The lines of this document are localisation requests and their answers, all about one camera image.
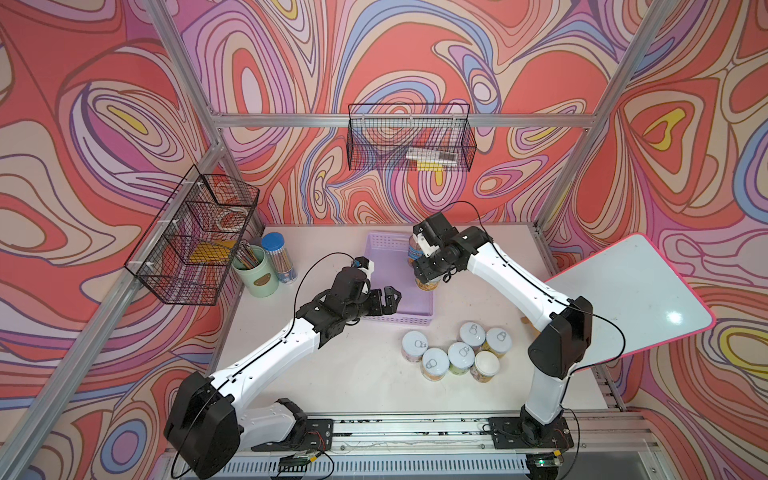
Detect purple perforated plastic basket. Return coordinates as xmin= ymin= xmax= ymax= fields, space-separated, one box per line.
xmin=364 ymin=231 xmax=434 ymax=327

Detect pink label can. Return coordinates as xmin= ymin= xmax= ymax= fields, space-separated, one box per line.
xmin=401 ymin=330 xmax=429 ymax=363

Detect blue label soup can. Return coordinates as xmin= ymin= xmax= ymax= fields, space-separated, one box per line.
xmin=407 ymin=235 xmax=423 ymax=264

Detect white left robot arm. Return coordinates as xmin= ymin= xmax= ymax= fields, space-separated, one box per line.
xmin=164 ymin=264 xmax=402 ymax=479

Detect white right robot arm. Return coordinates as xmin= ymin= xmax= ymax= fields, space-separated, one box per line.
xmin=412 ymin=213 xmax=593 ymax=447

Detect orange label can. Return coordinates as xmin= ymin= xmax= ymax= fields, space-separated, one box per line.
xmin=420 ymin=348 xmax=450 ymax=382

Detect silver pull tab can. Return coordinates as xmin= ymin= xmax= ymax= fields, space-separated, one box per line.
xmin=458 ymin=321 xmax=486 ymax=352

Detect green label can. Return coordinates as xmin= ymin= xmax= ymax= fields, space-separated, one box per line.
xmin=447 ymin=342 xmax=475 ymax=375

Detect blue lid pencil jar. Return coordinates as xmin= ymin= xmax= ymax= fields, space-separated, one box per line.
xmin=261 ymin=232 xmax=297 ymax=284

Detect wooden whiteboard stand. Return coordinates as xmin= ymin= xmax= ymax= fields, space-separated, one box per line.
xmin=520 ymin=316 xmax=540 ymax=336

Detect green pencil cup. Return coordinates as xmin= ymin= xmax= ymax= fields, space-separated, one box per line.
xmin=233 ymin=243 xmax=279 ymax=298

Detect beige lid can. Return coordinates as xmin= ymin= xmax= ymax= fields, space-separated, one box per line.
xmin=470 ymin=351 xmax=500 ymax=383

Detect whiteboard with pink rim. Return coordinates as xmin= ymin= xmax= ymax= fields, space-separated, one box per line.
xmin=546 ymin=234 xmax=716 ymax=367

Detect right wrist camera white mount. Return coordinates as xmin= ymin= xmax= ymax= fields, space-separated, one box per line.
xmin=414 ymin=233 xmax=440 ymax=257

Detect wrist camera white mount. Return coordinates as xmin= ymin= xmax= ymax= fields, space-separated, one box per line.
xmin=414 ymin=233 xmax=440 ymax=257
xmin=352 ymin=256 xmax=375 ymax=280

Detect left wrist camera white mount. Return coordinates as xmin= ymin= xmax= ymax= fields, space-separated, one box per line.
xmin=352 ymin=256 xmax=375 ymax=280

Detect markers in wire basket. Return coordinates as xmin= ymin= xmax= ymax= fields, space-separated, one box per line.
xmin=405 ymin=147 xmax=459 ymax=171

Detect black wire basket back wall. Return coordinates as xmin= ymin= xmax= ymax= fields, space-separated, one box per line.
xmin=346 ymin=100 xmax=477 ymax=172

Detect black wire basket wall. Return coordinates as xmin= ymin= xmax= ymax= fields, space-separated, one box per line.
xmin=346 ymin=100 xmax=477 ymax=172
xmin=124 ymin=166 xmax=260 ymax=306

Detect yellow item in wire basket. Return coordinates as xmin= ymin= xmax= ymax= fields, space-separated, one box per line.
xmin=188 ymin=240 xmax=236 ymax=265

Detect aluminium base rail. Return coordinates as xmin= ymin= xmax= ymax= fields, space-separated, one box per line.
xmin=155 ymin=410 xmax=667 ymax=480

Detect black wire basket left wall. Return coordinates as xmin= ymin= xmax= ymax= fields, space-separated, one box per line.
xmin=124 ymin=166 xmax=260 ymax=306

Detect aluminium frame post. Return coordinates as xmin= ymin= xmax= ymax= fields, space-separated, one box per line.
xmin=533 ymin=1 xmax=678 ymax=233

